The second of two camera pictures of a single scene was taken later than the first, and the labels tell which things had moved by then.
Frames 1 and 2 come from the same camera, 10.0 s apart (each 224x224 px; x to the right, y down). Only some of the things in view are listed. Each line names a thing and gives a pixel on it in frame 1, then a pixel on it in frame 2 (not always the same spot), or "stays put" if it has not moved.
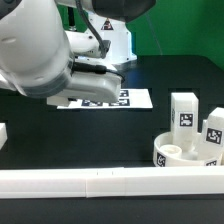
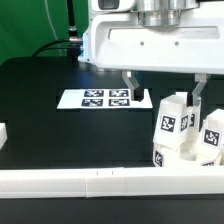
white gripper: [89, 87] → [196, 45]
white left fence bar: [3, 134] stays put
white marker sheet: [130, 98] stays put
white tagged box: [211, 140] stays put
